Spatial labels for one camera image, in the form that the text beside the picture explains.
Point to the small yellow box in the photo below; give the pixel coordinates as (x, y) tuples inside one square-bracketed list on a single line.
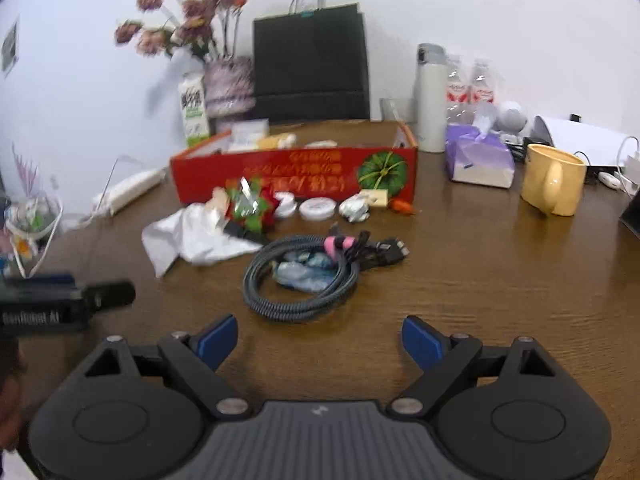
[(375, 197)]

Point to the blue plastic wrapper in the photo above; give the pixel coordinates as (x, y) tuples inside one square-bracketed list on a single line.
[(306, 271)]

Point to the clear glass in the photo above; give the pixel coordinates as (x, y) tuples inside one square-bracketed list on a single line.
[(392, 107)]

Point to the white power strip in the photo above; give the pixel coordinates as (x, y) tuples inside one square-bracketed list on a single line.
[(129, 189)]

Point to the black flat object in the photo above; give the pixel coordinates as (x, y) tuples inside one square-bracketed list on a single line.
[(631, 217)]

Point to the wall poster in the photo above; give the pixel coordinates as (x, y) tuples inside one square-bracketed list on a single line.
[(10, 47)]

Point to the yellow plush toy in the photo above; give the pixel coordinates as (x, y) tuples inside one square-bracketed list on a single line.
[(277, 141)]

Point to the dried pink flower bouquet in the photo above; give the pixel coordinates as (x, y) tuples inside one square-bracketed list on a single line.
[(185, 15)]

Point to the black paper bag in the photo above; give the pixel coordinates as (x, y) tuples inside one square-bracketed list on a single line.
[(310, 60)]

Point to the white flat device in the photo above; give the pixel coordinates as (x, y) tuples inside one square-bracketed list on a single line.
[(580, 137)]

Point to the yellow mug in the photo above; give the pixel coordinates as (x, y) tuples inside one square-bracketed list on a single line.
[(550, 180)]

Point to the small white box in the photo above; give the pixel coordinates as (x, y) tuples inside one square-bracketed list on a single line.
[(247, 134)]

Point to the red cardboard box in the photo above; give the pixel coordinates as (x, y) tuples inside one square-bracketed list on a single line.
[(300, 172)]

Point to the red label water bottle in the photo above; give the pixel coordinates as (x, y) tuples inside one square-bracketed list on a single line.
[(482, 87), (456, 90)]

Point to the white round lamp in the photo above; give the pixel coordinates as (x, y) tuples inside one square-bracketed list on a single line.
[(512, 116)]

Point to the silver foil wrapper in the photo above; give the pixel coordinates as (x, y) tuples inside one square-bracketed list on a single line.
[(354, 208)]

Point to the green white milk carton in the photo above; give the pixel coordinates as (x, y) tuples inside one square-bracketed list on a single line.
[(194, 110)]

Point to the green red foil wrapper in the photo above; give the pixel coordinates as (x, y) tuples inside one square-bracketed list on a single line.
[(250, 202)]

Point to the white round lid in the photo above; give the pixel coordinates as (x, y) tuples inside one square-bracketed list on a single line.
[(316, 208)]

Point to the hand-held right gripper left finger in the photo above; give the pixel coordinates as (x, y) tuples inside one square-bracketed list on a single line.
[(217, 342)]

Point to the purple tissue pack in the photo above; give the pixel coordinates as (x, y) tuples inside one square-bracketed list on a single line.
[(477, 157)]

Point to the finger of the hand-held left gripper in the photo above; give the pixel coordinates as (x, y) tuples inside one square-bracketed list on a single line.
[(112, 294)]

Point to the white thermos bottle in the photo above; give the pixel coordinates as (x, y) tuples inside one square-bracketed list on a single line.
[(431, 100)]

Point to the wooden desktop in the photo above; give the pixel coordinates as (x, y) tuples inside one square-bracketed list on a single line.
[(475, 270)]

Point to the clear bag of trinkets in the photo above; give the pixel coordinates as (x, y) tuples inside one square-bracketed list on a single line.
[(31, 220)]

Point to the purple patterned vase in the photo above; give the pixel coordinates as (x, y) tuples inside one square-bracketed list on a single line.
[(229, 85)]

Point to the white plastic bag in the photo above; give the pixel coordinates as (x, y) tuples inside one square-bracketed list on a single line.
[(192, 240)]

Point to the orange carrot toy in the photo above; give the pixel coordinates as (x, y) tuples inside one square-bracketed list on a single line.
[(402, 206)]

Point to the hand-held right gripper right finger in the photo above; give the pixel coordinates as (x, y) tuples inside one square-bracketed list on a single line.
[(422, 342)]

